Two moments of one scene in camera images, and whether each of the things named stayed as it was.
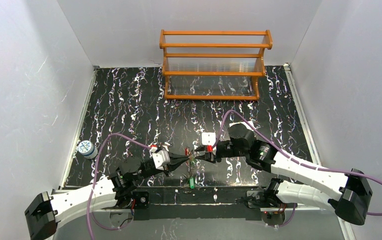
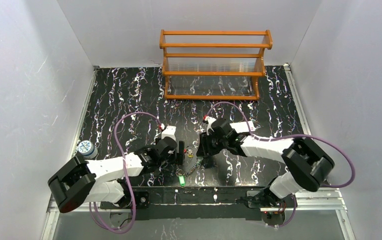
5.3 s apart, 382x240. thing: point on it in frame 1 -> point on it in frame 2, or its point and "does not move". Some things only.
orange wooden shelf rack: (213, 64) does not move
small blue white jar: (87, 149) does not move
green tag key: (192, 182) -> (182, 180)
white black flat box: (250, 123) does not move
